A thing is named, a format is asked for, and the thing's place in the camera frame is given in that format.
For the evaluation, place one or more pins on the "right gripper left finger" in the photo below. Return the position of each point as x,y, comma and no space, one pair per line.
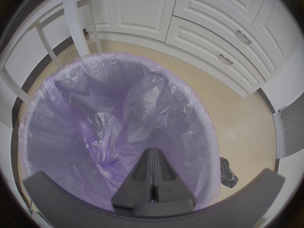
137,182

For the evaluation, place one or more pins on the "white wardrobe with drawers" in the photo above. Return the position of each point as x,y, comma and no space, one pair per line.
213,13

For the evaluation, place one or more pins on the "purple plastic bag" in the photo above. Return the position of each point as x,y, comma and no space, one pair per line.
106,132

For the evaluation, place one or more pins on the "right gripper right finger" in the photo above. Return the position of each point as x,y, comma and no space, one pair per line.
169,179

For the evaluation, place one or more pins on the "white chair dark grey seat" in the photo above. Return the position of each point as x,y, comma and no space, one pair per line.
71,20

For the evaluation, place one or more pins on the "white ribbed appliance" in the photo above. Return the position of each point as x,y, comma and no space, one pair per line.
291,132

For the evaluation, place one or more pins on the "crumpled black plastic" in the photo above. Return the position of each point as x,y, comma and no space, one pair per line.
228,174

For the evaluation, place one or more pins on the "grey trash bin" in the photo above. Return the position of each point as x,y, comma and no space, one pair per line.
210,136

